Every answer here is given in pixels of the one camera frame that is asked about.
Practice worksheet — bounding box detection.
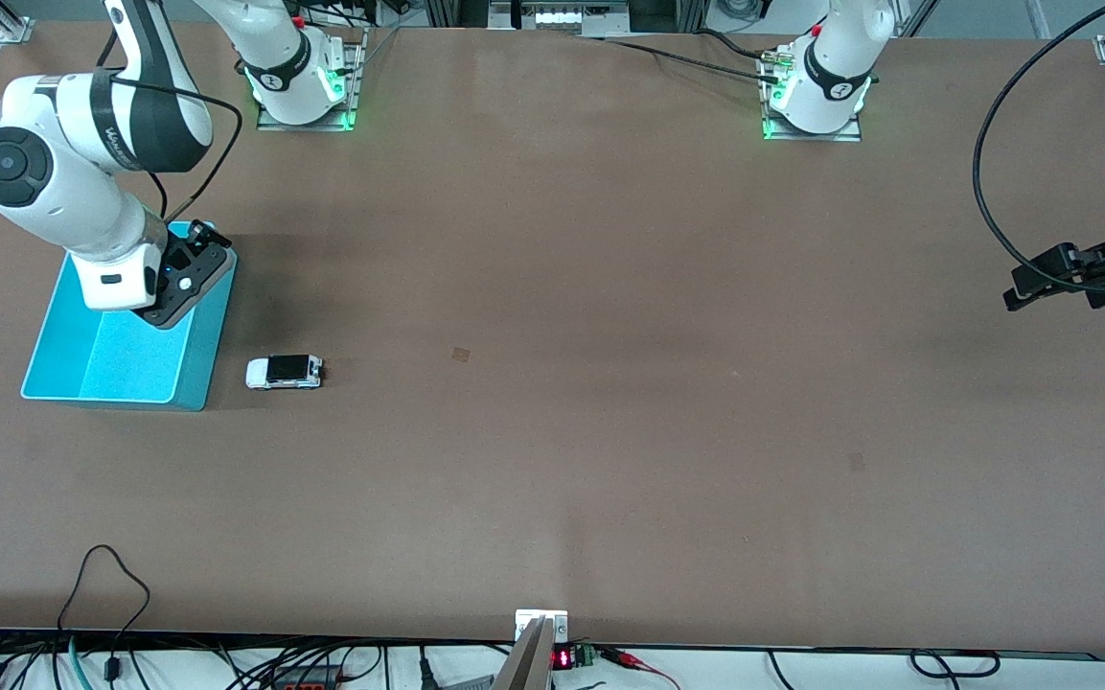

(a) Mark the white jeep toy black roof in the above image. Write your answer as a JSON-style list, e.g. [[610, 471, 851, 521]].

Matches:
[[245, 354, 325, 391]]

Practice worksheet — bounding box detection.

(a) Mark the teal plastic bin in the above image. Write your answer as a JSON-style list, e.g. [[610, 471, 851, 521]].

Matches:
[[20, 219, 238, 412]]

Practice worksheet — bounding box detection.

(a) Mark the metal control device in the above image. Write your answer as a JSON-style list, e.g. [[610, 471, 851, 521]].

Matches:
[[490, 0, 632, 39]]

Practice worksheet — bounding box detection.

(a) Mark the red clip lead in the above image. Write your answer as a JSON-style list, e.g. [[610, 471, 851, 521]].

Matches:
[[600, 647, 682, 690]]

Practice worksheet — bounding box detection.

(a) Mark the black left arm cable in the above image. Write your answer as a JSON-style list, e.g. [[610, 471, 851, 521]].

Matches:
[[972, 0, 1105, 288]]

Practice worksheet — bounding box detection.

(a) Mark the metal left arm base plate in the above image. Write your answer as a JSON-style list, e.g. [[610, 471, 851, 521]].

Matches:
[[761, 43, 863, 143]]

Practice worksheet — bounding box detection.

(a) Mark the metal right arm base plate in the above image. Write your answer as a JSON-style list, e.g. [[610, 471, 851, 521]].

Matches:
[[257, 27, 363, 132]]

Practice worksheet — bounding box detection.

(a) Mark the short black table cable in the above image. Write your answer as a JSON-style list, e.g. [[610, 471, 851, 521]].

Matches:
[[696, 29, 778, 60]]

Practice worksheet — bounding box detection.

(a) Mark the black coiled floor cable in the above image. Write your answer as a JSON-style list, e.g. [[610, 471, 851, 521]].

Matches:
[[909, 649, 1001, 679]]

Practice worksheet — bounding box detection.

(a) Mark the thin black looped cable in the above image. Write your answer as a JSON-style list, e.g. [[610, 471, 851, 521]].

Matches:
[[56, 544, 152, 683]]

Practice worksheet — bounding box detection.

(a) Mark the long black table cable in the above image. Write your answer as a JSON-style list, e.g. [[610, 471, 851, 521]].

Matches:
[[600, 36, 783, 85]]

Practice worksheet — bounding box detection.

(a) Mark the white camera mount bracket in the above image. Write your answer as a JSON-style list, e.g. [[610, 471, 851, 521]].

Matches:
[[515, 609, 569, 643]]

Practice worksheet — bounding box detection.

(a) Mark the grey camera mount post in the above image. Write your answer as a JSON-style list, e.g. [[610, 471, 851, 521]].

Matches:
[[493, 618, 555, 690]]

